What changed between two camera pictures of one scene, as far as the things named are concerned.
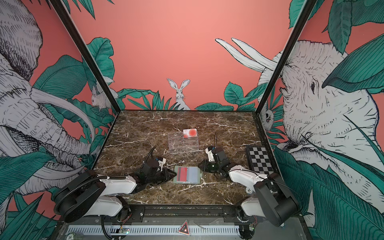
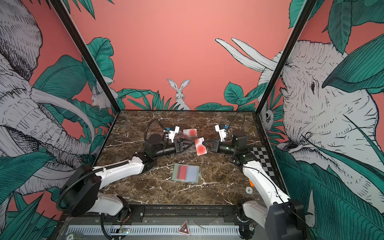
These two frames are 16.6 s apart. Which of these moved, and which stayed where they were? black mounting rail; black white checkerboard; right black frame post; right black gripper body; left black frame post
Moved: right black gripper body
Stayed: black mounting rail; right black frame post; black white checkerboard; left black frame post
